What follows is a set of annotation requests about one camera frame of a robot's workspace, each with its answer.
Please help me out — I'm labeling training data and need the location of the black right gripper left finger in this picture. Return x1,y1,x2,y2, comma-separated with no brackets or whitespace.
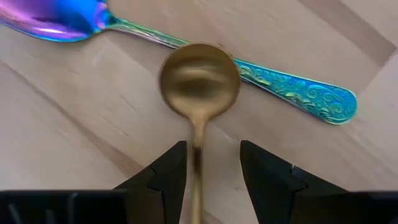
113,140,188,224

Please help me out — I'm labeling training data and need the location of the rainbow iridescent spoon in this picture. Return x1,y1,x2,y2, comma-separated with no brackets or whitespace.
0,0,358,125

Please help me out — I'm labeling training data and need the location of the gold spoon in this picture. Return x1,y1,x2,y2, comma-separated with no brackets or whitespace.
159,42,241,224

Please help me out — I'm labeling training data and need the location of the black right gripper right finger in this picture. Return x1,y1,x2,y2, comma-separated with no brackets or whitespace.
239,139,349,224

